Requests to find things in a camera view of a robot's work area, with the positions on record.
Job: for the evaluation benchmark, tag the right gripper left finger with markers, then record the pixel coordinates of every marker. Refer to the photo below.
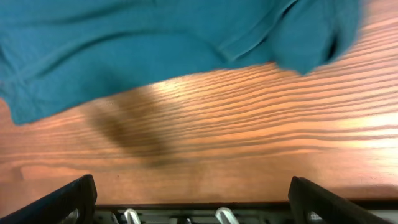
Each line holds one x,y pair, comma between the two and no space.
79,195

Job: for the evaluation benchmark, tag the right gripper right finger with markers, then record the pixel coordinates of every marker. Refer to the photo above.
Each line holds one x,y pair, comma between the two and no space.
306,197

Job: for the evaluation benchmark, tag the blue polo shirt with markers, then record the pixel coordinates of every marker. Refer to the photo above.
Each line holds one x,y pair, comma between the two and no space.
57,54

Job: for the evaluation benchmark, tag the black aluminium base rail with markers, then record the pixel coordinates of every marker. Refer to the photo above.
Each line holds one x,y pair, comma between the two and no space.
196,213

